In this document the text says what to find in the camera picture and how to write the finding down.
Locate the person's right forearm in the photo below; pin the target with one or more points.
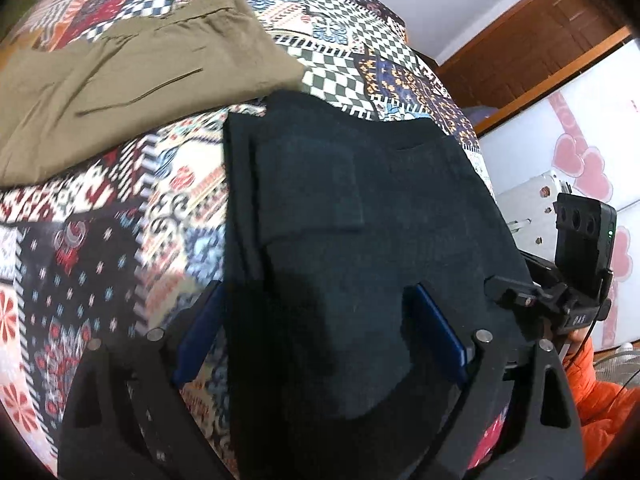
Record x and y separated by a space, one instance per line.
605 410

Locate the black pants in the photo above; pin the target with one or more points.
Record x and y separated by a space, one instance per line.
360 240

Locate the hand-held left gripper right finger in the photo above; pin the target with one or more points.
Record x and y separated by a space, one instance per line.
445 330

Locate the patchwork printed blanket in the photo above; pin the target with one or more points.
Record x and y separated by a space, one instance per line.
100 260

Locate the white fan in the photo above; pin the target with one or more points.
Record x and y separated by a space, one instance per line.
620 365

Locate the pink heart wall stickers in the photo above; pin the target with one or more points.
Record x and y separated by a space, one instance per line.
590 165

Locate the brown wooden door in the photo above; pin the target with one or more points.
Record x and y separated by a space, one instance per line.
530 50

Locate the khaki pants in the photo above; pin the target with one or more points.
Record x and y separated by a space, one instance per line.
125 75

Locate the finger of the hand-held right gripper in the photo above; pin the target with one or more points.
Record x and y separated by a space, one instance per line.
515 290

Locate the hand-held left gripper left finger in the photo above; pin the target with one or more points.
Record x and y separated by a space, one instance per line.
200 335

